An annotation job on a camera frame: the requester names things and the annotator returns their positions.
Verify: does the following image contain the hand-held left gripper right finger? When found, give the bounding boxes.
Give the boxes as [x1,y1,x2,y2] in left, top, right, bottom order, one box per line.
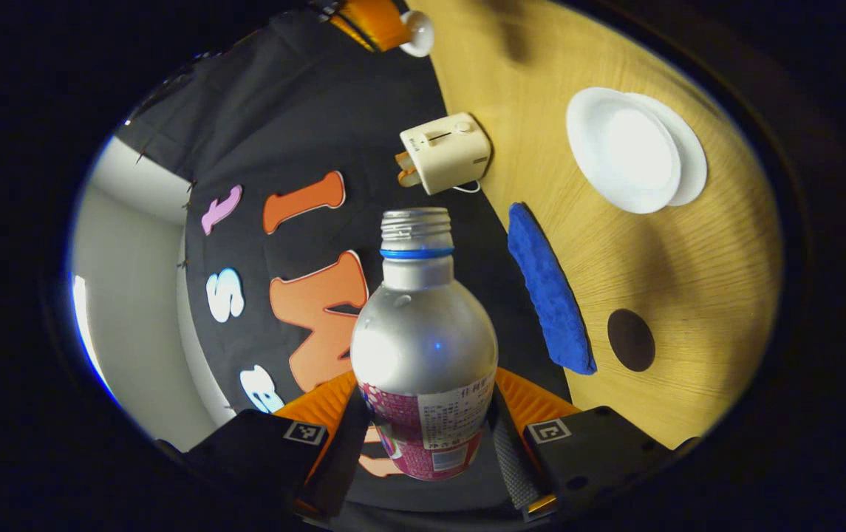
[491,367,682,522]

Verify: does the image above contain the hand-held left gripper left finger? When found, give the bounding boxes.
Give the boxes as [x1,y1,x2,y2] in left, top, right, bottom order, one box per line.
[171,369,373,522]

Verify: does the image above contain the silver water bottle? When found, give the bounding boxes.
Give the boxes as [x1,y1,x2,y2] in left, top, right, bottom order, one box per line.
[349,207,499,481]

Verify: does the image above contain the dark round coaster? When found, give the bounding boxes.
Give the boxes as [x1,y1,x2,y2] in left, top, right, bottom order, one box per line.
[607,309,656,372]

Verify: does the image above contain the white teacup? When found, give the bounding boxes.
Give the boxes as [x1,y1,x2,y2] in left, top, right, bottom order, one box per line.
[566,87,682,215]

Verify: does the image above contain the white toaster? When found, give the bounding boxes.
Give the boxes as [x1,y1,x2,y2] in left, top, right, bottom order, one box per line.
[400,112,492,196]

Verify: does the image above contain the blue towel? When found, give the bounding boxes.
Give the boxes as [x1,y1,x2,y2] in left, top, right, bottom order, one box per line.
[507,202,598,375]

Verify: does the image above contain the white saucer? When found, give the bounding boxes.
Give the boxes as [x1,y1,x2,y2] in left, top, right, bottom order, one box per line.
[626,92,709,208]

